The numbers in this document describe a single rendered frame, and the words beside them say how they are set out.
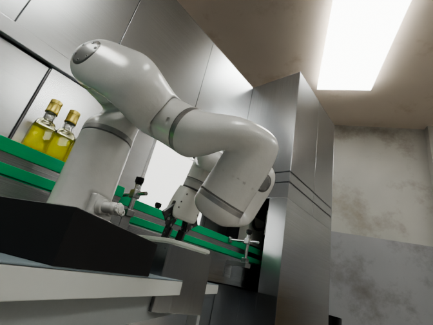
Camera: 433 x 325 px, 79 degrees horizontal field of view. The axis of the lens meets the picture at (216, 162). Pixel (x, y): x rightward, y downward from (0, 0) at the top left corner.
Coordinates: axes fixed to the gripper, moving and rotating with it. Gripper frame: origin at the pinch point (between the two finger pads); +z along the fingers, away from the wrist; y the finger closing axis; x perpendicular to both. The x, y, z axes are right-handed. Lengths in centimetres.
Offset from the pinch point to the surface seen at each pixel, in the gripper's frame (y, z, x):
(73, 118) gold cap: 34.5, -20.4, -26.5
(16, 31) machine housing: 57, -39, -46
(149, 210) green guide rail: -0.8, -3.1, -19.6
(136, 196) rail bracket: 13.1, -6.4, -7.8
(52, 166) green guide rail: 36.8, -5.4, -10.0
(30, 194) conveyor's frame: 38.7, 2.1, -6.0
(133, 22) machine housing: 26, -78, -59
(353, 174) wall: -309, -142, -72
